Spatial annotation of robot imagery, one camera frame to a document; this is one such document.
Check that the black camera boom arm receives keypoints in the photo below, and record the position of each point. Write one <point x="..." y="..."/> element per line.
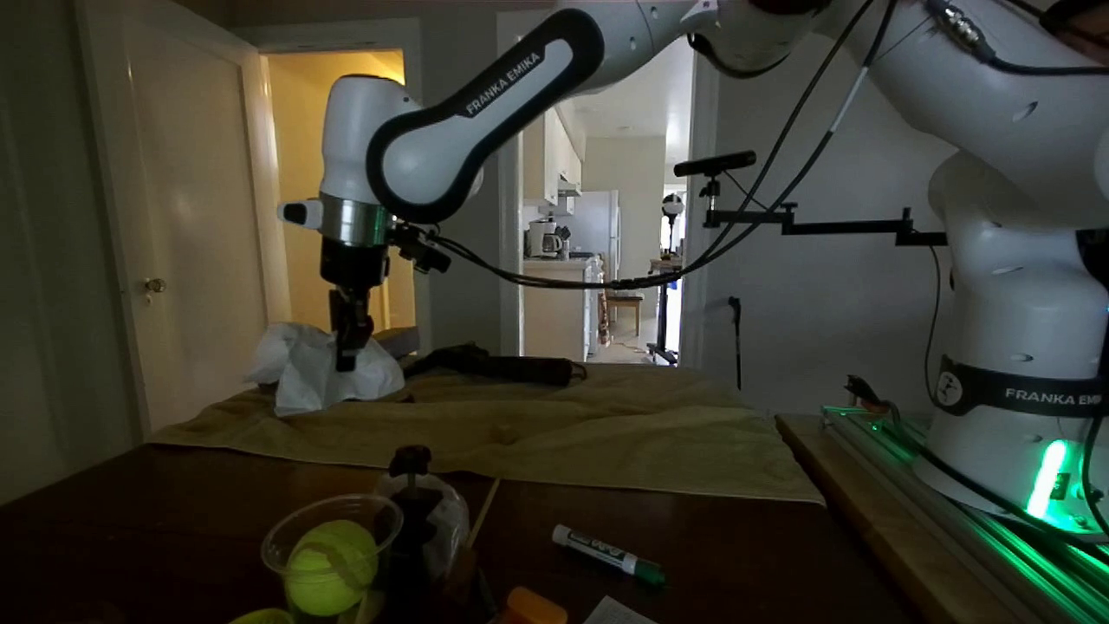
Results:
<point x="903" y="229"/>

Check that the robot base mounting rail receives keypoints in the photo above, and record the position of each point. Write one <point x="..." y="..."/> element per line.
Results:
<point x="949" y="562"/>

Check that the green capped marker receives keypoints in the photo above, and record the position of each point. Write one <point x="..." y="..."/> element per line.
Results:
<point x="607" y="552"/>

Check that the white napkin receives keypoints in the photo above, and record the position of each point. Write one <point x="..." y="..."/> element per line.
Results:
<point x="300" y="365"/>

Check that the dark bottle with cap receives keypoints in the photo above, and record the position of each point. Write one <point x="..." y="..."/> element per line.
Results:
<point x="428" y="571"/>

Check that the clear plastic cup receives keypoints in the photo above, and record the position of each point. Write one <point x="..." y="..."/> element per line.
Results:
<point x="369" y="509"/>

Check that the small white card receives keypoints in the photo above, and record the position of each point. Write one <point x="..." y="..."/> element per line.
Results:
<point x="615" y="610"/>

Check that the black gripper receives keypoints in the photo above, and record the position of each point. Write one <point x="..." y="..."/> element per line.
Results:
<point x="351" y="274"/>

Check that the white door with knob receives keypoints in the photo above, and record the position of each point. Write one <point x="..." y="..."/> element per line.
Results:
<point x="174" y="133"/>

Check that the orange round object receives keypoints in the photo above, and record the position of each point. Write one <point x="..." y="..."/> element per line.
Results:
<point x="531" y="606"/>

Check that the black keyboard instrument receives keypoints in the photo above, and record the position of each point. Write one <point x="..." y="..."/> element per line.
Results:
<point x="554" y="373"/>

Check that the green tennis ball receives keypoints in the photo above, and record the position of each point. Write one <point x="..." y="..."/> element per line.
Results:
<point x="329" y="571"/>

